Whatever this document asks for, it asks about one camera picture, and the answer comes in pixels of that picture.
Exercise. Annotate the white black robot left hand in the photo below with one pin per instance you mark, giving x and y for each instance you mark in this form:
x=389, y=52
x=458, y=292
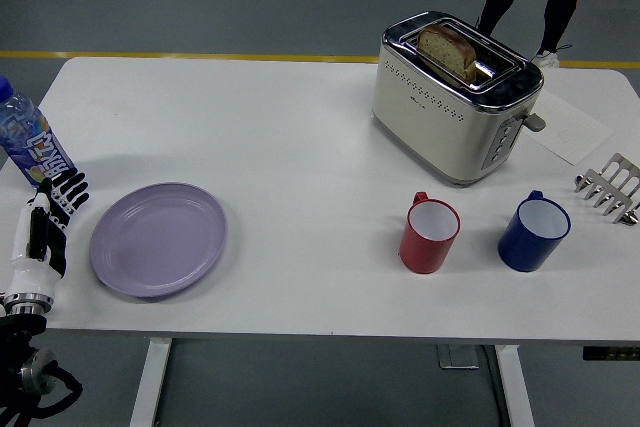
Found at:
x=30, y=272

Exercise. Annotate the purple plate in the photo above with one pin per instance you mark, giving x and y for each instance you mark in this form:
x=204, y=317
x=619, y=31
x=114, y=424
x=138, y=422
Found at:
x=157, y=242

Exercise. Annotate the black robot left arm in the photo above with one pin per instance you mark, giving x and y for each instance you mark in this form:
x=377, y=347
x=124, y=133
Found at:
x=17, y=329

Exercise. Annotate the clear bottle with blue label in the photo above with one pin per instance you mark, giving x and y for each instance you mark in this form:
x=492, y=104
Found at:
x=25, y=137

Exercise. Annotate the white table leg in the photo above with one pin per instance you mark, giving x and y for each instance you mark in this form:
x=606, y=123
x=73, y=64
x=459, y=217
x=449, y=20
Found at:
x=515, y=387
x=150, y=382

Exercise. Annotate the red mug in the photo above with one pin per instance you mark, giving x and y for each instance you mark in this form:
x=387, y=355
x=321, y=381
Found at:
x=425, y=252

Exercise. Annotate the cream and chrome toaster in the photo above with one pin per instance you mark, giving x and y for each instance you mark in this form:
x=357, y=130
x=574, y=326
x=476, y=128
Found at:
x=430, y=122

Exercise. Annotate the brown bread slice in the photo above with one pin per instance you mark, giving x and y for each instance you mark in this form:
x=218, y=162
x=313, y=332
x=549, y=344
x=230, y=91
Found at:
x=442, y=49

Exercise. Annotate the blue mug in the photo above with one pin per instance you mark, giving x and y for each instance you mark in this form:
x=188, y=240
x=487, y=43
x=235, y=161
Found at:
x=525, y=249

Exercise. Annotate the white paper sheet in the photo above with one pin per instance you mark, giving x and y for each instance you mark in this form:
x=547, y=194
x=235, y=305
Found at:
x=575, y=132

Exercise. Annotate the black table control panel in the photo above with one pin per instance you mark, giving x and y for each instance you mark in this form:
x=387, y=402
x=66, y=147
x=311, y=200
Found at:
x=610, y=353

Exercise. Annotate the metal toast rack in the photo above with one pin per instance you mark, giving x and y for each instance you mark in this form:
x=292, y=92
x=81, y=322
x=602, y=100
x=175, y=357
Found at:
x=612, y=187

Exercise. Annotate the person in dark trousers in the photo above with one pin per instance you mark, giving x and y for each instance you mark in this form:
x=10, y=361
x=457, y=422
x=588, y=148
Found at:
x=562, y=2

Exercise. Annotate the grey under-table bracket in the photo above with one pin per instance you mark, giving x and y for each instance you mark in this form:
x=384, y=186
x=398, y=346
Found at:
x=457, y=357

